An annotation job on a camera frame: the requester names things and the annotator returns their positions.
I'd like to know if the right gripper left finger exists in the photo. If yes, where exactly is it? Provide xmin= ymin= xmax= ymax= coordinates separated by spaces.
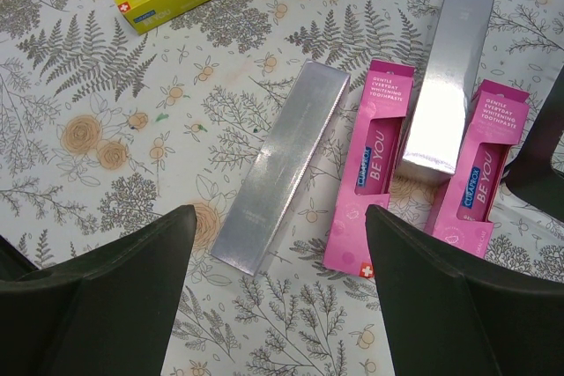
xmin=1 ymin=205 xmax=197 ymax=375

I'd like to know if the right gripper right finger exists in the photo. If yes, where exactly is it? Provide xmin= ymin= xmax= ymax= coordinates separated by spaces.
xmin=366 ymin=205 xmax=563 ymax=375

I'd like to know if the plain silver toothpaste box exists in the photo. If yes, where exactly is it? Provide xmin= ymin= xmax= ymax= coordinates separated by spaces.
xmin=210 ymin=60 xmax=351 ymax=276

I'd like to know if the pink toothpaste box right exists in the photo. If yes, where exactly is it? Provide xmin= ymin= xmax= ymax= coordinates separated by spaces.
xmin=425 ymin=80 xmax=529 ymax=258

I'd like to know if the pink toothpaste box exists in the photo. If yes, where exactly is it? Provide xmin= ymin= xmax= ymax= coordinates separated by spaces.
xmin=323 ymin=60 xmax=415 ymax=278
xmin=425 ymin=80 xmax=529 ymax=258

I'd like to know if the pink toothpaste box left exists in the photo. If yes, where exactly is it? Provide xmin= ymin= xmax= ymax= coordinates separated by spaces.
xmin=323 ymin=60 xmax=415 ymax=278

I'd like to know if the floral table mat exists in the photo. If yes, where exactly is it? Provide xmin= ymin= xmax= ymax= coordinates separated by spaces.
xmin=1 ymin=0 xmax=563 ymax=375

